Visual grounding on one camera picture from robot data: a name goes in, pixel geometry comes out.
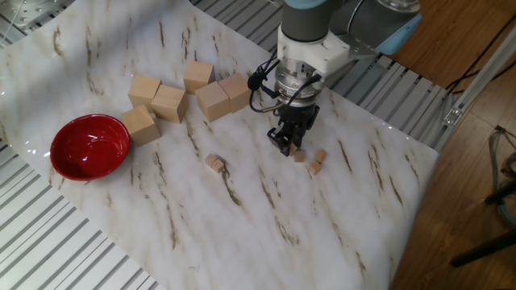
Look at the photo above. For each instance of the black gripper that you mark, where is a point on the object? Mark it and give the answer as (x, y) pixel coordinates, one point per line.
(298, 117)

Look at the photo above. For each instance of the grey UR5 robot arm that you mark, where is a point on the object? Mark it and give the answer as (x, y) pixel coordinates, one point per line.
(306, 24)

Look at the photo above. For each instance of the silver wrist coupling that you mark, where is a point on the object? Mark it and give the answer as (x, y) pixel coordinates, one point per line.
(296, 84)

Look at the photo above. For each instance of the large wooden cube block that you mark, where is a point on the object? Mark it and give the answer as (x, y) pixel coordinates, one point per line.
(169, 104)
(197, 76)
(211, 102)
(141, 127)
(143, 92)
(234, 92)

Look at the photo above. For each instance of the glossy marble pattern mat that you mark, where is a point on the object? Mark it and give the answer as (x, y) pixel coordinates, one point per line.
(242, 221)

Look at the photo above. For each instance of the red glossy bowl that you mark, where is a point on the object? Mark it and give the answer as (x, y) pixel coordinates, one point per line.
(88, 149)

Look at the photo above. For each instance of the black stand legs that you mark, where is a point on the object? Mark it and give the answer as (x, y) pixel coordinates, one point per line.
(483, 249)

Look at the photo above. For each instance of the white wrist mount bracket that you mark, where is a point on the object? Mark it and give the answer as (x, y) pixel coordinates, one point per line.
(322, 54)

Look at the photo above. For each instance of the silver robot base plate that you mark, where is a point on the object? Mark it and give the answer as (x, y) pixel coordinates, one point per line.
(363, 48)

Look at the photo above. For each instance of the aluminium frame post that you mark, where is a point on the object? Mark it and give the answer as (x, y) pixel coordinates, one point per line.
(475, 80)

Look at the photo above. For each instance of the silver perforated mount plate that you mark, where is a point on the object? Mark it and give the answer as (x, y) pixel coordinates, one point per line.
(24, 12)

